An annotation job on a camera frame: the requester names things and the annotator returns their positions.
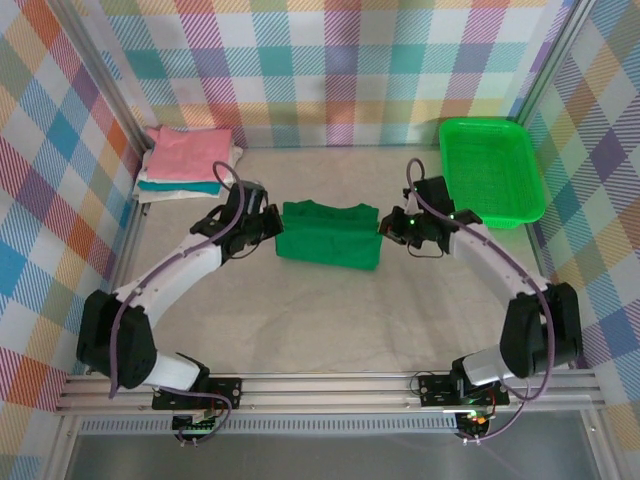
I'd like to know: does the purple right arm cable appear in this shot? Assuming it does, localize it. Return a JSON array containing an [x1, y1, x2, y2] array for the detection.
[[403, 158, 557, 444]]

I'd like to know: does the cream folded t-shirt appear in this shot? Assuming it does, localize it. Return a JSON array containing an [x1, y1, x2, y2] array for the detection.
[[133, 188, 221, 204]]

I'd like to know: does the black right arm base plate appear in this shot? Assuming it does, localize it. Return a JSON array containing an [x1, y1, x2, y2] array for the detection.
[[417, 372, 510, 407]]

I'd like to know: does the slotted grey cable duct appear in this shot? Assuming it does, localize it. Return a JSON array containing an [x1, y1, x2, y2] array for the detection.
[[79, 418, 459, 435]]

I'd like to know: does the green t-shirt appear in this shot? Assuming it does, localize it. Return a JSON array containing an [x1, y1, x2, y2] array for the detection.
[[274, 199, 380, 273]]

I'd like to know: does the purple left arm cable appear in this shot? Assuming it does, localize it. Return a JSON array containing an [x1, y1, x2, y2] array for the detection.
[[107, 160, 251, 446]]

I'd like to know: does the green plastic basket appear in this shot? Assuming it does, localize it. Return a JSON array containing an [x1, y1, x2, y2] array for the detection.
[[438, 117, 546, 231]]

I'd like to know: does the aluminium corner post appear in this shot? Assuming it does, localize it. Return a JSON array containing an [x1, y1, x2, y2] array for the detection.
[[52, 0, 156, 151], [514, 0, 599, 129]]

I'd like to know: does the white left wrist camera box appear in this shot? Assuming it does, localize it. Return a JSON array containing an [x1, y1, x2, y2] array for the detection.
[[243, 185, 270, 212]]

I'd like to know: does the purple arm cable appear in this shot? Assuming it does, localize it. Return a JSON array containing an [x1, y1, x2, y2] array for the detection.
[[107, 160, 251, 446], [403, 158, 557, 444]]

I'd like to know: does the teal folded t-shirt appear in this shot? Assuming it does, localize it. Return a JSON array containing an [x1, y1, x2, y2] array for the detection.
[[138, 179, 222, 197]]

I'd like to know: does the grey metal panel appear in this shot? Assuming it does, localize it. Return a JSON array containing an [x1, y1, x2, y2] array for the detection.
[[64, 433, 601, 480]]

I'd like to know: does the pink folded t-shirt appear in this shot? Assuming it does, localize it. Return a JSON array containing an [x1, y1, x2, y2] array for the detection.
[[149, 126, 235, 182]]

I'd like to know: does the long aluminium frame rail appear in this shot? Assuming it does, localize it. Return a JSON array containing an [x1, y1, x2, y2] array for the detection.
[[54, 369, 609, 414]]

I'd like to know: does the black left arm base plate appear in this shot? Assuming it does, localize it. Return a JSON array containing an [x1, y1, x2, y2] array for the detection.
[[152, 377, 243, 411]]

